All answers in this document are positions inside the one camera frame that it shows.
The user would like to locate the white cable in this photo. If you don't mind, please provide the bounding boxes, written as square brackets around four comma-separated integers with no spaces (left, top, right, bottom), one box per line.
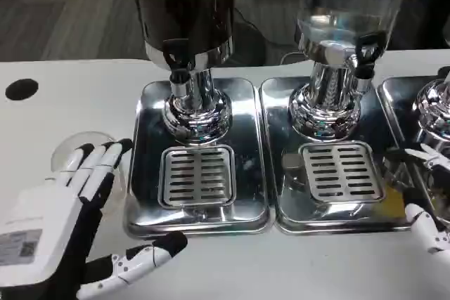
[280,49,305,66]

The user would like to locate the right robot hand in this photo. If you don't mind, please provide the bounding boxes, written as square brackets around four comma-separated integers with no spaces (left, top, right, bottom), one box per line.
[386,143,450,256]

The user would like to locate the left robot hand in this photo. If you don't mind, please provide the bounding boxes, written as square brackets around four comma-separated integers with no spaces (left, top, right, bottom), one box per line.
[0,137,188,300]

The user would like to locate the dark drink dispenser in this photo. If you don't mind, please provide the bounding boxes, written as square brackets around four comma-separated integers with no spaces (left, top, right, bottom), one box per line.
[130,0,236,146]

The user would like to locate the slotted steel drip grid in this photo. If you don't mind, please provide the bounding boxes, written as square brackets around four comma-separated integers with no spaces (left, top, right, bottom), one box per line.
[298,141,386,203]
[157,145,236,208]

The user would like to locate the clear ribbed glass cup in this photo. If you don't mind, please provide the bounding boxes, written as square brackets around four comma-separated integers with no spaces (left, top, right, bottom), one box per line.
[50,131,126,210]

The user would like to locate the chrome dispenser base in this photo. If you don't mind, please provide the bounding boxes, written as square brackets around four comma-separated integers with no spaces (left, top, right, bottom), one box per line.
[413,67,450,160]

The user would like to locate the steel drip tray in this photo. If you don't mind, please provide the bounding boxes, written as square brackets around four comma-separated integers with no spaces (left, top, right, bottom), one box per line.
[375,75,450,209]
[122,77,271,238]
[258,77,420,235]

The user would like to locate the black round counter grommet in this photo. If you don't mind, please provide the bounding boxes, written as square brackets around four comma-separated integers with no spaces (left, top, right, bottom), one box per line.
[5,77,39,101]

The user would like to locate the clear drink dispenser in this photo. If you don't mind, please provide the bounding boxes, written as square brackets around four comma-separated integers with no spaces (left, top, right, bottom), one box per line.
[288,0,413,141]

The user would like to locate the black cable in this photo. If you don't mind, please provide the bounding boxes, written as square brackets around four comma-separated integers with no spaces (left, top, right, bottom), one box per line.
[233,7,282,47]

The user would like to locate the black tap lever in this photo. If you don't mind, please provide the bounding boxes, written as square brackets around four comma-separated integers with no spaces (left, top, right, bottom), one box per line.
[352,31,387,91]
[161,39,191,99]

